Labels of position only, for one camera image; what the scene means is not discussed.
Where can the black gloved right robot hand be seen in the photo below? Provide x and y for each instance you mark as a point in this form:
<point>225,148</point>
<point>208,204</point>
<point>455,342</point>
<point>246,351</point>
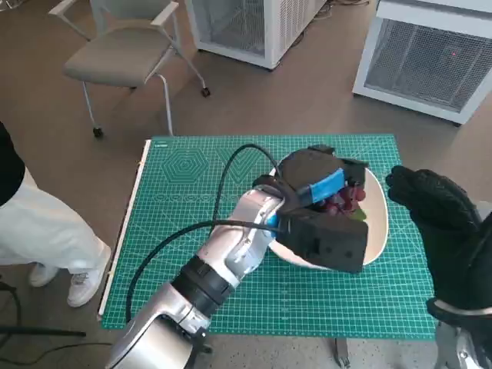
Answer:
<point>446,230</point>

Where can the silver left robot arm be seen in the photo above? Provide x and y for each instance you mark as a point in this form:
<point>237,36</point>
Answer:
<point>230,250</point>

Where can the white mesh cabinet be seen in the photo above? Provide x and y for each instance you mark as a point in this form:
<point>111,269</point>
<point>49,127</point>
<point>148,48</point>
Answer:
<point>423,65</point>
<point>276,30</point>

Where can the green cutting mat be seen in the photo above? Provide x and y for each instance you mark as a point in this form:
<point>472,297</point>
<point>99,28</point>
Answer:
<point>307,307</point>

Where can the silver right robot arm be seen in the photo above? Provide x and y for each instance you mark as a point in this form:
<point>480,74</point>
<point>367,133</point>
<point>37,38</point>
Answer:
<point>453,346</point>

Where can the metal table leg bracket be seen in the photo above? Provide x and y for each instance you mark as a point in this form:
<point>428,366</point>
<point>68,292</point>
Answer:
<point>341,355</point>

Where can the red toy grape bunch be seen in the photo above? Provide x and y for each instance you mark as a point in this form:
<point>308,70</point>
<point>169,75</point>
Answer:
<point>344,200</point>

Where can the black floor stand bar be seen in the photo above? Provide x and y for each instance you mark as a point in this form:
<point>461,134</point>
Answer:
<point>38,331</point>

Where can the grey chair with casters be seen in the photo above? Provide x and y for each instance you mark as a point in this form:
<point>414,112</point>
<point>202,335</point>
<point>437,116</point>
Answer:
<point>111,55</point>

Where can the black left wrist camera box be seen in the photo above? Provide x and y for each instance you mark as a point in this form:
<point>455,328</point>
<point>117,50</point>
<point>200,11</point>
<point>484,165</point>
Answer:
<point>330,242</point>

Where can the white square plate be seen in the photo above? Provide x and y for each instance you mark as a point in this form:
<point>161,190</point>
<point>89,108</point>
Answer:
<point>374,230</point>

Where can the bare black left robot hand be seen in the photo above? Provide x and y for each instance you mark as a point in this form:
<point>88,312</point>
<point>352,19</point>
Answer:
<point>307,169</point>

